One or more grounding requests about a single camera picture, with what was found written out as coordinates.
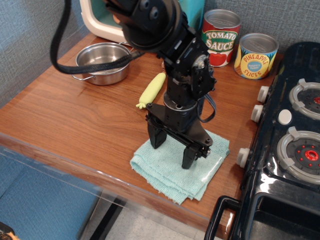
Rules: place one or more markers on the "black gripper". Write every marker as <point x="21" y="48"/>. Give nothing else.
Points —
<point x="182" y="123"/>

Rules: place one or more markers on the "light blue rag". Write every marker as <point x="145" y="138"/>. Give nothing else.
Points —
<point x="162" y="168"/>

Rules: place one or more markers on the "green handled spoon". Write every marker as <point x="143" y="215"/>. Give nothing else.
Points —
<point x="151" y="91"/>

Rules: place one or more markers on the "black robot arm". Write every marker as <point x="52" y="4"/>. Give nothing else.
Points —
<point x="161" y="27"/>

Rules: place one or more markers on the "silver pot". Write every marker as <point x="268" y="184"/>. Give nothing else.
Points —
<point x="101" y="53"/>

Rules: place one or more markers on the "white stove knob front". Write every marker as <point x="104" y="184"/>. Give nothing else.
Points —
<point x="242" y="157"/>

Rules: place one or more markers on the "white stove knob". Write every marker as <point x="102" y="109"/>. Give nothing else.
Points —
<point x="262" y="94"/>
<point x="256" y="113"/>
<point x="242" y="157"/>

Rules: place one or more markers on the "white stove knob middle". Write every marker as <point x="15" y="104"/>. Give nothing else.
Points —
<point x="256" y="113"/>

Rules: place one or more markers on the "white stove knob rear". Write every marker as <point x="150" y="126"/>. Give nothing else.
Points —
<point x="262" y="94"/>

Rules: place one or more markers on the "white round stove button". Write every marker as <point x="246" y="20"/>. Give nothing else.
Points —
<point x="284" y="117"/>

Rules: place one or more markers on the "black toy stove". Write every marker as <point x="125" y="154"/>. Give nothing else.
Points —
<point x="280" y="188"/>

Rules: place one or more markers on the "pineapple slices can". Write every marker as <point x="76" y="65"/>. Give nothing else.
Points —
<point x="255" y="55"/>

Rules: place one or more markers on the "grey front burner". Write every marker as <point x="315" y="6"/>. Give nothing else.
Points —
<point x="298" y="152"/>

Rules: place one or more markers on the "grey burner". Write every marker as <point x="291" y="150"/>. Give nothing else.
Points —
<point x="305" y="98"/>
<point x="298" y="152"/>

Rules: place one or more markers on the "tomato sauce can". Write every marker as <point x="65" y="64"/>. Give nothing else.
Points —
<point x="220" y="30"/>

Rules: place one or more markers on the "grey rear burner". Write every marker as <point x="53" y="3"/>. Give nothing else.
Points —
<point x="305" y="98"/>

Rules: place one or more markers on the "teal toy microwave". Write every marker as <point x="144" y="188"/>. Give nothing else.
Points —
<point x="101" y="23"/>

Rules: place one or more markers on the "orange object bottom corner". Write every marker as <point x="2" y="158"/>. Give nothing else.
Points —
<point x="7" y="233"/>

